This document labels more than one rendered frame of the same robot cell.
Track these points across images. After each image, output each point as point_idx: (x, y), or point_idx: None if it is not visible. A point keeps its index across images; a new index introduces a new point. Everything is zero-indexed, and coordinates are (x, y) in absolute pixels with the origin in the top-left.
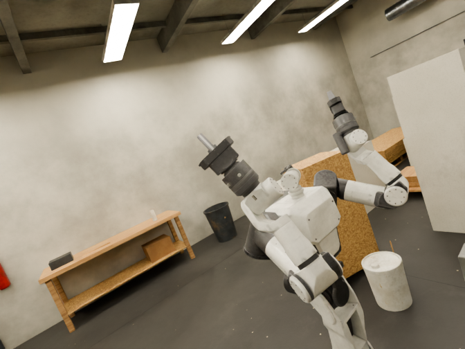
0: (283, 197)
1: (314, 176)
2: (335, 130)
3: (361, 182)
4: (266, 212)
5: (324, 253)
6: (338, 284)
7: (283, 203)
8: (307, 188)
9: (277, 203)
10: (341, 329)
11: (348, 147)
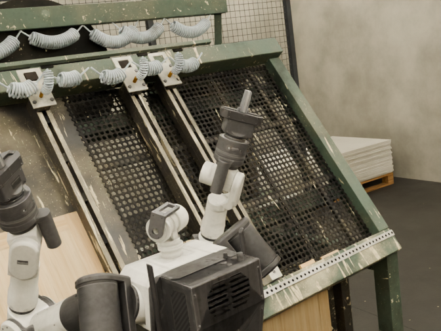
0: (189, 263)
1: (112, 274)
2: (33, 210)
3: (50, 308)
4: (228, 231)
5: (195, 238)
6: None
7: (199, 247)
8: (144, 267)
9: (207, 251)
10: None
11: (42, 238)
